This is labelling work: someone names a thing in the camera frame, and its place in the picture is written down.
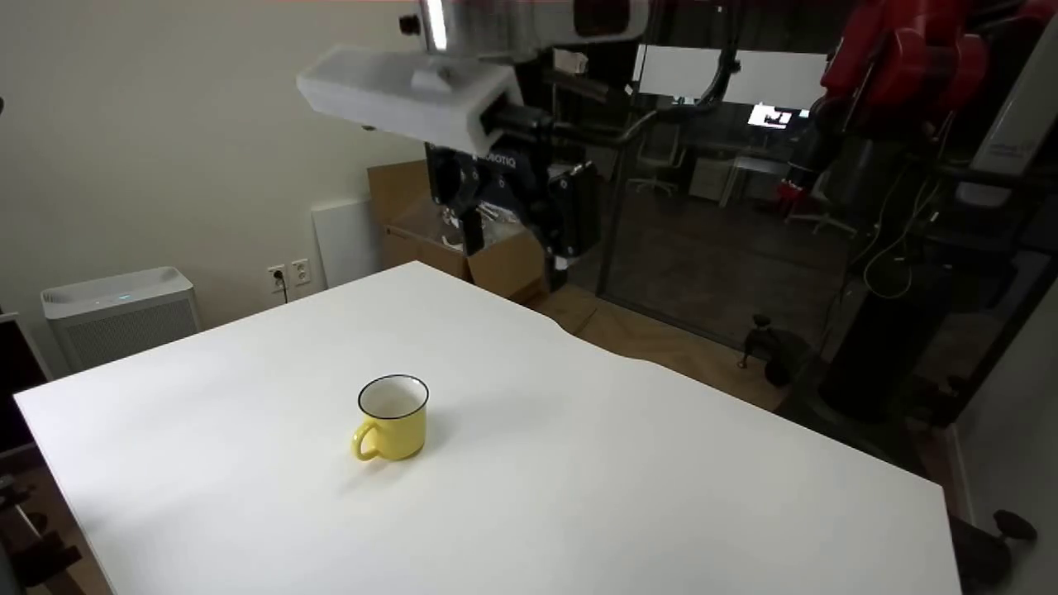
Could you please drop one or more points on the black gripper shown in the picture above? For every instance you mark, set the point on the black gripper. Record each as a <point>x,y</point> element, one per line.
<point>457,177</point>

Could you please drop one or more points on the yellow enamel mug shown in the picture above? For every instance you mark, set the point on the yellow enamel mug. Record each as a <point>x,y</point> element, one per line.
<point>393,417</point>

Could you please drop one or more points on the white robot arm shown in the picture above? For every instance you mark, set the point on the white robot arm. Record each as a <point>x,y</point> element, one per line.
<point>441,95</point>

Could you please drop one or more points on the open cardboard box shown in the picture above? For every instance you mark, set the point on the open cardboard box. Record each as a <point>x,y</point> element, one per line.
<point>500,264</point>

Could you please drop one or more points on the white flat panel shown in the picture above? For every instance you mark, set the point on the white flat panel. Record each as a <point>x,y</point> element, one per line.
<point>344,243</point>

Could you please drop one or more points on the small lit monitor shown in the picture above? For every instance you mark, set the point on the small lit monitor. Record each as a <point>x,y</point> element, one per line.
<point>777,113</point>

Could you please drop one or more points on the small black floor object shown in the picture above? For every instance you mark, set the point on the small black floor object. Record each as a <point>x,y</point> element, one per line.
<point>776,352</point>

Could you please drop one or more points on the large white monitor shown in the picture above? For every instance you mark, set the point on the large white monitor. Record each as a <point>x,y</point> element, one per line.
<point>773,73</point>

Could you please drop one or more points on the white air purifier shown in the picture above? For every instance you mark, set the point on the white air purifier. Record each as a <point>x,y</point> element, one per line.
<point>117,316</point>

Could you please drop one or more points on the dark side cabinet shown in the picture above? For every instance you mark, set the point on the dark side cabinet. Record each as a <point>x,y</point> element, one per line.
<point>20,384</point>

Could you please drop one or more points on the red robot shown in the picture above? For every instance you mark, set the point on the red robot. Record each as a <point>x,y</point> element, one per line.
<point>911,53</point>

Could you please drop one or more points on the black caster wheel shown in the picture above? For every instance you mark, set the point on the black caster wheel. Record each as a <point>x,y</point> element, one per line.
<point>994,545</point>

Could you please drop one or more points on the white wall outlet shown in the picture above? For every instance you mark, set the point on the white wall outlet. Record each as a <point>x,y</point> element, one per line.
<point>289,272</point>

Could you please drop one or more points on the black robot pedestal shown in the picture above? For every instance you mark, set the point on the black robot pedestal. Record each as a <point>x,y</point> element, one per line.
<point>896,286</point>

